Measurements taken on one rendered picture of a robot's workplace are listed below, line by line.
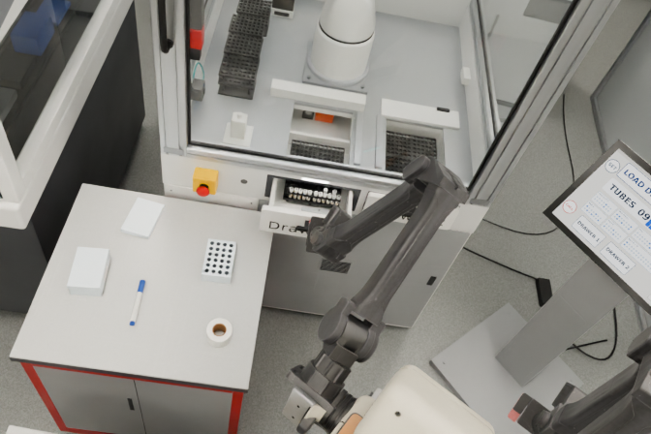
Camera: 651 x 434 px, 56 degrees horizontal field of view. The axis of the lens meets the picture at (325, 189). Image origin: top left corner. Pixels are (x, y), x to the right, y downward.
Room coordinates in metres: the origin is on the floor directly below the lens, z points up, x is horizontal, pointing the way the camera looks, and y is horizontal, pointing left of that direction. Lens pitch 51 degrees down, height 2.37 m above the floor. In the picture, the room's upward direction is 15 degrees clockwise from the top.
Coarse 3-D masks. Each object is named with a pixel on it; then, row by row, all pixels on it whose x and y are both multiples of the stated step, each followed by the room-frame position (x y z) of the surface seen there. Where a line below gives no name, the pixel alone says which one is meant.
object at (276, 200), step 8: (272, 184) 1.16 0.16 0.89; (280, 184) 1.21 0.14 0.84; (272, 192) 1.13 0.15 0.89; (280, 192) 1.18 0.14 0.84; (344, 192) 1.25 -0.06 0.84; (352, 192) 1.21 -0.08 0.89; (272, 200) 1.10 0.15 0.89; (280, 200) 1.15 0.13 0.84; (344, 200) 1.22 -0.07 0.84; (352, 200) 1.18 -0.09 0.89; (288, 208) 1.13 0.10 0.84; (296, 208) 1.14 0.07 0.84; (320, 208) 1.16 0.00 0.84; (328, 208) 1.17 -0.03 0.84; (344, 208) 1.19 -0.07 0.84
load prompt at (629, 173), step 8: (624, 168) 1.35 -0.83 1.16; (632, 168) 1.35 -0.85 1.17; (624, 176) 1.33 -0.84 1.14; (632, 176) 1.33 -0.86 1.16; (640, 176) 1.32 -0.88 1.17; (632, 184) 1.31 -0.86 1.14; (640, 184) 1.31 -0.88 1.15; (648, 184) 1.30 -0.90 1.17; (640, 192) 1.29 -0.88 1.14; (648, 192) 1.29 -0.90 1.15; (648, 200) 1.27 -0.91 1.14
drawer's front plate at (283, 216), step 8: (264, 208) 1.04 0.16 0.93; (272, 208) 1.05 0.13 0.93; (280, 208) 1.05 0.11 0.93; (264, 216) 1.04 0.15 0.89; (272, 216) 1.04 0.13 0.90; (280, 216) 1.04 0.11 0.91; (288, 216) 1.05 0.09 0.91; (296, 216) 1.05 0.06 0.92; (304, 216) 1.05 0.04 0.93; (320, 216) 1.06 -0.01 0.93; (264, 224) 1.04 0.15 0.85; (272, 224) 1.04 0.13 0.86; (280, 224) 1.04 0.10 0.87; (288, 224) 1.05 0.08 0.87; (296, 224) 1.05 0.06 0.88; (280, 232) 1.04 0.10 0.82; (288, 232) 1.05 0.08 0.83; (296, 232) 1.05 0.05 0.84; (304, 232) 1.05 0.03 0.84
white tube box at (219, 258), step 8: (208, 240) 0.97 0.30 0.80; (216, 240) 0.97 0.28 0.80; (224, 240) 0.98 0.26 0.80; (208, 248) 0.94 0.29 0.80; (216, 248) 0.95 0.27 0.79; (224, 248) 0.95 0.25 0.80; (232, 248) 0.96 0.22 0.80; (208, 256) 0.91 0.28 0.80; (216, 256) 0.93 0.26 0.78; (224, 256) 0.94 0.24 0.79; (232, 256) 0.94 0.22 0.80; (208, 264) 0.89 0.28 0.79; (216, 264) 0.89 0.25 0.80; (224, 264) 0.90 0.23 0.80; (232, 264) 0.92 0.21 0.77; (208, 272) 0.86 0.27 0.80; (216, 272) 0.87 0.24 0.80; (224, 272) 0.87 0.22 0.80; (208, 280) 0.85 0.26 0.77; (216, 280) 0.86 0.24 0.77; (224, 280) 0.86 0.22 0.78
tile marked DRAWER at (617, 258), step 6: (606, 246) 1.17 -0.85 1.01; (612, 246) 1.17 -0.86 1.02; (600, 252) 1.16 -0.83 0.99; (606, 252) 1.16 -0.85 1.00; (612, 252) 1.16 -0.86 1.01; (618, 252) 1.15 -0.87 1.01; (606, 258) 1.14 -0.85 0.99; (612, 258) 1.14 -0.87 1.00; (618, 258) 1.14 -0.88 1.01; (624, 258) 1.14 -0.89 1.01; (612, 264) 1.13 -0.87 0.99; (618, 264) 1.12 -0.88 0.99; (624, 264) 1.12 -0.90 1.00; (630, 264) 1.12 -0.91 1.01; (624, 270) 1.11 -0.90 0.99
